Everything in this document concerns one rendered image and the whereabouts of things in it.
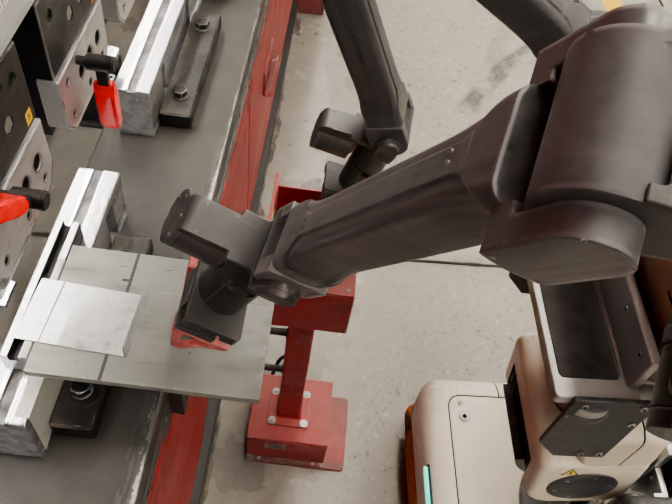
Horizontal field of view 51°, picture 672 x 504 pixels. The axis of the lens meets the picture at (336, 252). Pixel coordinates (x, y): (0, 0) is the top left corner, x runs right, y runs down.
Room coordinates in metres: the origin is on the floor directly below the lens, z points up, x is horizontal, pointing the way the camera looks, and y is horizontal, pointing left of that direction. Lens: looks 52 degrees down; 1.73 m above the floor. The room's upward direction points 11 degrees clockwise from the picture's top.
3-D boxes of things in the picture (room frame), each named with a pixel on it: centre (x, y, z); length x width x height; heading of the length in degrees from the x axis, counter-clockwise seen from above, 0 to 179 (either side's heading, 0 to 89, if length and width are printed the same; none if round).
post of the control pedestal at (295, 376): (0.75, 0.04, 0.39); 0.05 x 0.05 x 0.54; 4
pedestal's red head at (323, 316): (0.75, 0.04, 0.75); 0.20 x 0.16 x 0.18; 4
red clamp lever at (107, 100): (0.57, 0.29, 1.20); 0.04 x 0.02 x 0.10; 94
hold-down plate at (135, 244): (0.46, 0.28, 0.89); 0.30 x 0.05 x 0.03; 4
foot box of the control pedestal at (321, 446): (0.75, 0.01, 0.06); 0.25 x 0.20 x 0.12; 94
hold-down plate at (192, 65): (1.02, 0.32, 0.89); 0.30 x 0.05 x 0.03; 4
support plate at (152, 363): (0.42, 0.19, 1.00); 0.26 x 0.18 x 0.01; 94
